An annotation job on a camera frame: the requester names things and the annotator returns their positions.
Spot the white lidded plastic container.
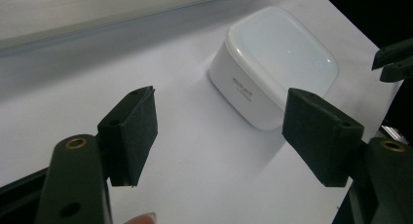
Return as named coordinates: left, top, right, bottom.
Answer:
left=208, top=5, right=340, bottom=131

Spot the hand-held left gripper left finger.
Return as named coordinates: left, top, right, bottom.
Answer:
left=96, top=85, right=160, bottom=188

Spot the metal floor rail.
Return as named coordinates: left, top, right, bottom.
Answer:
left=379, top=124, right=409, bottom=146

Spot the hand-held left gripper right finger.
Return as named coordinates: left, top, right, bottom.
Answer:
left=281, top=87, right=365, bottom=188

